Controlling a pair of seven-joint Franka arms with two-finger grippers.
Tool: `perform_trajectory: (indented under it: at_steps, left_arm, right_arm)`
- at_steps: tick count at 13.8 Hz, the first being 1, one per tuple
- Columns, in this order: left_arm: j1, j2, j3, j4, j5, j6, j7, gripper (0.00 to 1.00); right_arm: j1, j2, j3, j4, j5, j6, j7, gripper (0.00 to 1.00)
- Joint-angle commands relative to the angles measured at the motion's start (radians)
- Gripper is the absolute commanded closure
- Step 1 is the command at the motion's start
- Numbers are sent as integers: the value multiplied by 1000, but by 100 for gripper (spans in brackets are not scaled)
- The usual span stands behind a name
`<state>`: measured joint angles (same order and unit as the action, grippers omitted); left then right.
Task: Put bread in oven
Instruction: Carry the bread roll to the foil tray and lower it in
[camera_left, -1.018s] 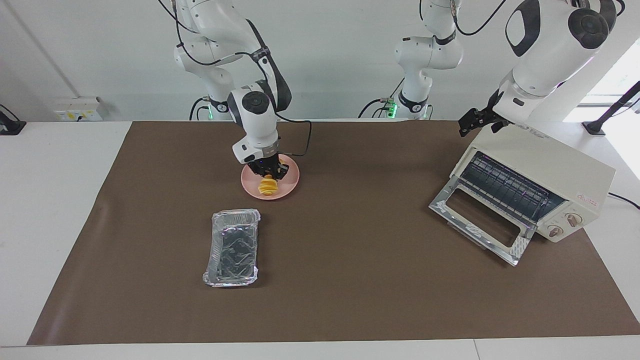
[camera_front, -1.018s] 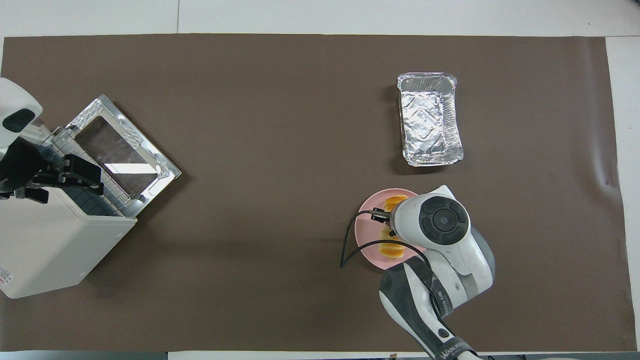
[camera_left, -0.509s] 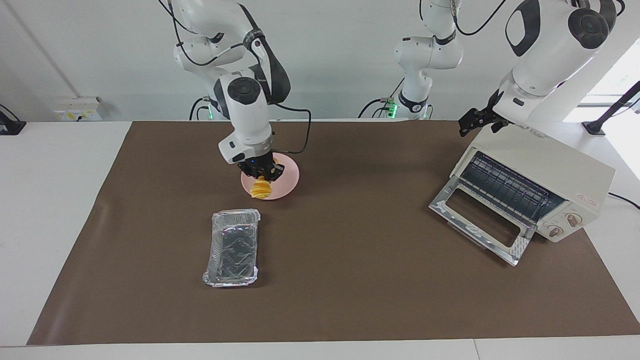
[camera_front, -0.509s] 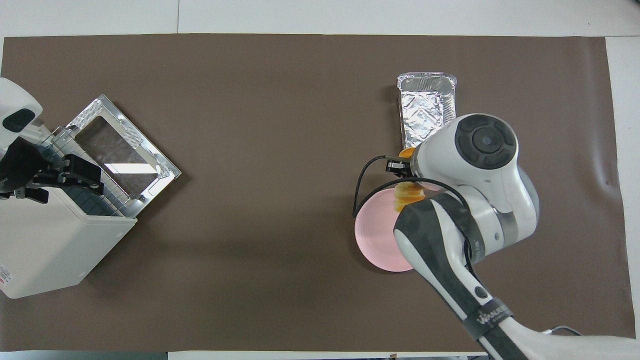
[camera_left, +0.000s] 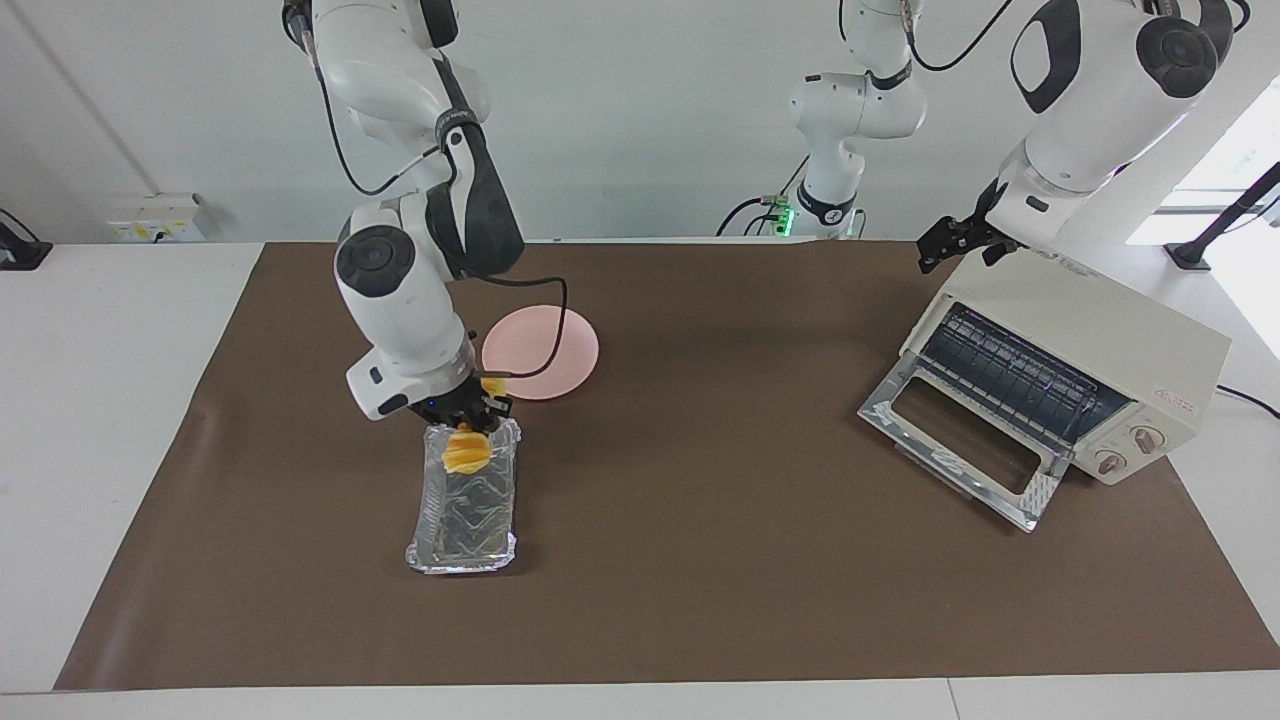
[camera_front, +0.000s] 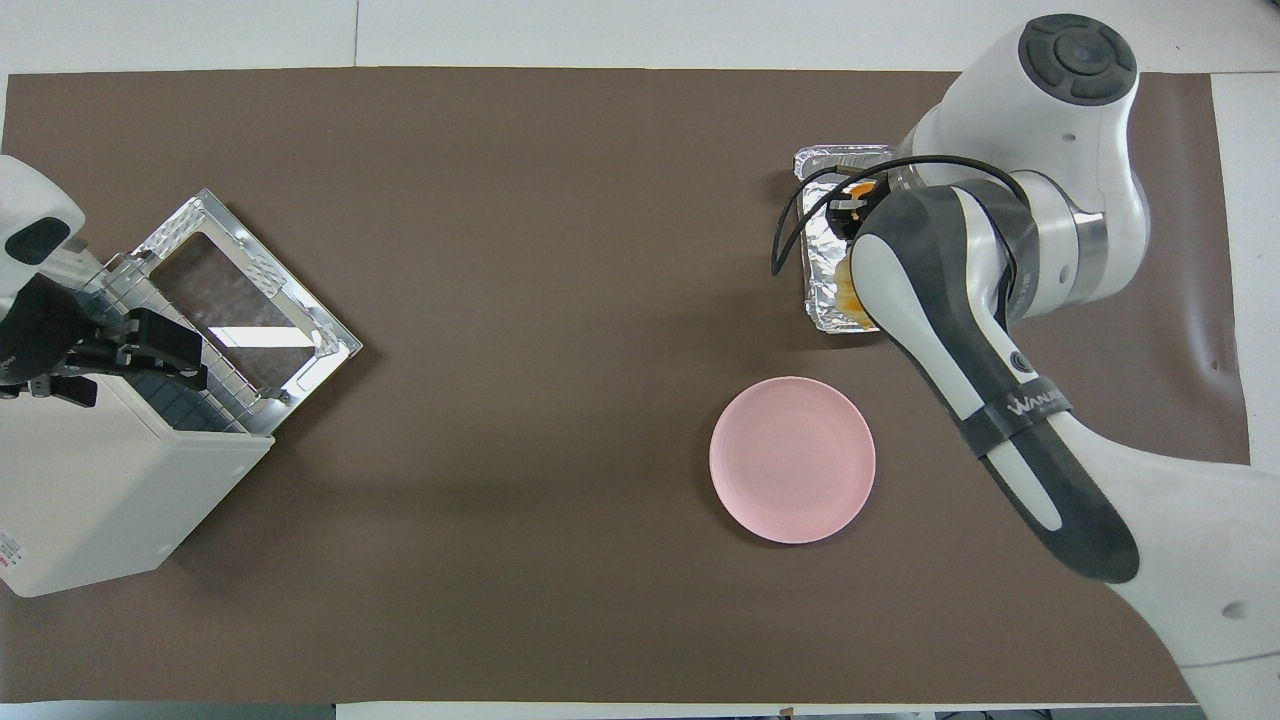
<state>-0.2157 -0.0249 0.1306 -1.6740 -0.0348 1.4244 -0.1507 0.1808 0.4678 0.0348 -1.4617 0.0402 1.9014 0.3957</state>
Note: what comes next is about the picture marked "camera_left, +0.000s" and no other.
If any sliced orange yellow bread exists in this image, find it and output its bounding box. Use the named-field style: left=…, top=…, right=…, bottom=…
left=442, top=373, right=507, bottom=475

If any aluminium foil tray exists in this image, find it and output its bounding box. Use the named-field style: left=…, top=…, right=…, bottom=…
left=405, top=418, right=523, bottom=575

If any cream white toaster oven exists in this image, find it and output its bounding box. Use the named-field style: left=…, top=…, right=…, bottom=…
left=900, top=245, right=1233, bottom=488

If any pink round plate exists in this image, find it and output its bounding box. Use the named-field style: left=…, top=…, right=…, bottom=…
left=482, top=305, right=601, bottom=401

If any bright window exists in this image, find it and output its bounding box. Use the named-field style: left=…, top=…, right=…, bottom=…
left=1128, top=75, right=1280, bottom=246

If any brown table mat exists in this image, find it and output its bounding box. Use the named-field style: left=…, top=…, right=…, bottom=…
left=55, top=240, right=1280, bottom=691

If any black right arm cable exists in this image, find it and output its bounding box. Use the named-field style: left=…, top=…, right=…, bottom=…
left=285, top=5, right=572, bottom=383

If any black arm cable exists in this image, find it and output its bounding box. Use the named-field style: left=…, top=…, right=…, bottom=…
left=905, top=0, right=1016, bottom=74
left=285, top=5, right=572, bottom=383

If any metal wire oven rack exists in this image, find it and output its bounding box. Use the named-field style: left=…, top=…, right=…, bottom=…
left=918, top=303, right=1133, bottom=448

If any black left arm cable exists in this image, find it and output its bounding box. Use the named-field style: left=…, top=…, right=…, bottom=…
left=905, top=0, right=1016, bottom=74

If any black left base cable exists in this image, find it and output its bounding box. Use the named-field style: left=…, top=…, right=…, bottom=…
left=715, top=155, right=813, bottom=239

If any black camera stand pole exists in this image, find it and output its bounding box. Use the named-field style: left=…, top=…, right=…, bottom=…
left=1165, top=162, right=1280, bottom=273

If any glass oven door metal frame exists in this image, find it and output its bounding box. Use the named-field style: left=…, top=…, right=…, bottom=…
left=858, top=365, right=1078, bottom=533

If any black oven power cord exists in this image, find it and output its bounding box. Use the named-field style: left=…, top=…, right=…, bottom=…
left=1215, top=385, right=1280, bottom=419

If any white wall socket box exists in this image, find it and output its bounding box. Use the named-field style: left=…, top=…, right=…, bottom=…
left=105, top=193, right=217, bottom=244

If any black table clamp mount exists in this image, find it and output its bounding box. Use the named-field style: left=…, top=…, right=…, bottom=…
left=0, top=208, right=53, bottom=271

